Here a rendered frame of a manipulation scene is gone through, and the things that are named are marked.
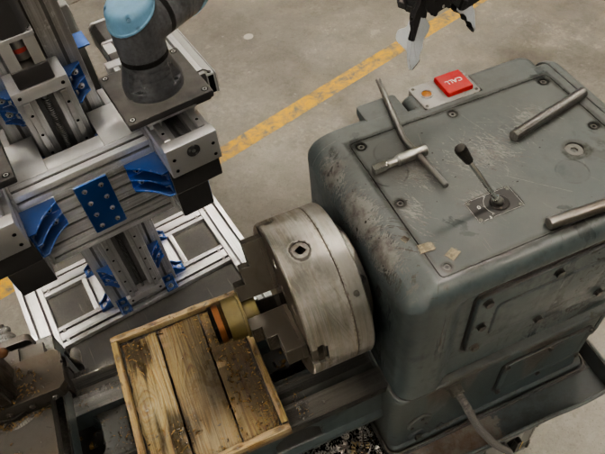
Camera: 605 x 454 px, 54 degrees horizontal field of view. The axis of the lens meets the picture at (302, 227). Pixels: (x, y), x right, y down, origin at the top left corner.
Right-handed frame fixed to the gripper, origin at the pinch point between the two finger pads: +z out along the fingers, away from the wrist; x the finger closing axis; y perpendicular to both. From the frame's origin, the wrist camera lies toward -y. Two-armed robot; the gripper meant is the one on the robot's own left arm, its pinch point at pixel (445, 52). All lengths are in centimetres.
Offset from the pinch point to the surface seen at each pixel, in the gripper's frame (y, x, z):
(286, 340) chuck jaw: -10, 51, 28
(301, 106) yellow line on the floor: 176, -44, 110
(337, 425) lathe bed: -7, 49, 68
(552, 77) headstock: -1.5, -25.8, 19.1
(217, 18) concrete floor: 276, -51, 89
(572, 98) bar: -10.0, -21.5, 18.5
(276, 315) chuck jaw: -4, 50, 28
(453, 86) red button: 7.8, -7.3, 14.2
